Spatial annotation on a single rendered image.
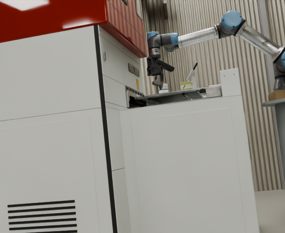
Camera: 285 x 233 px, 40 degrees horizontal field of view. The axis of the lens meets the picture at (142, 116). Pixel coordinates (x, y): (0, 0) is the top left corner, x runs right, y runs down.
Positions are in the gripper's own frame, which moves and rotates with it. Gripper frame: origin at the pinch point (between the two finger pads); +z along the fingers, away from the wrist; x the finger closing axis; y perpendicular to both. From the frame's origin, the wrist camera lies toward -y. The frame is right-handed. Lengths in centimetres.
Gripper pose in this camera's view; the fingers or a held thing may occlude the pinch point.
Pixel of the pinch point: (161, 88)
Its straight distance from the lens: 243.8
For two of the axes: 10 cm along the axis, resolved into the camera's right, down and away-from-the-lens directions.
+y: -9.5, 0.7, -3.1
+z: 1.0, 9.9, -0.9
